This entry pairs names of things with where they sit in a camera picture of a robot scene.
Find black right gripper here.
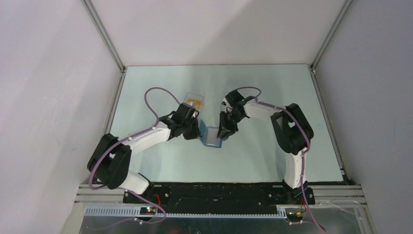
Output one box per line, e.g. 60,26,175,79
217,110,244,139

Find clear acrylic card box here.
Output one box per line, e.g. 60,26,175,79
184,92,205,119

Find blue leather card holder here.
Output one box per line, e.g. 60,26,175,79
199,119,222,148

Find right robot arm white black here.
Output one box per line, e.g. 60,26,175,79
217,90,314,204

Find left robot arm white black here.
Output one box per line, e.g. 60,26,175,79
87,103,201,203

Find gold card in box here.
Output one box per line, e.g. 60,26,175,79
186,98,203,111

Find left controller board with leds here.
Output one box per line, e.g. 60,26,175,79
139,207,157,215

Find controller board with leds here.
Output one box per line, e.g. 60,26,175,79
286,212,305,224
139,207,157,215

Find right controller board with leds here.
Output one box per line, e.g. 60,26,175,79
286,212,305,224

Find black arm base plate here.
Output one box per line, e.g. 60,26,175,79
141,182,314,205

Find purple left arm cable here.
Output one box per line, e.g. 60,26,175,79
88,87,181,225

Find grey slotted cable duct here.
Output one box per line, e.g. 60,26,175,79
84,206,287,219

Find left aluminium frame post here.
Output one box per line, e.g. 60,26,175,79
81,0,125,73

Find aluminium frame post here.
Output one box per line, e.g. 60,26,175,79
310,0,354,70
81,0,125,73

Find right aluminium frame post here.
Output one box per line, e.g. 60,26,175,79
310,0,354,70

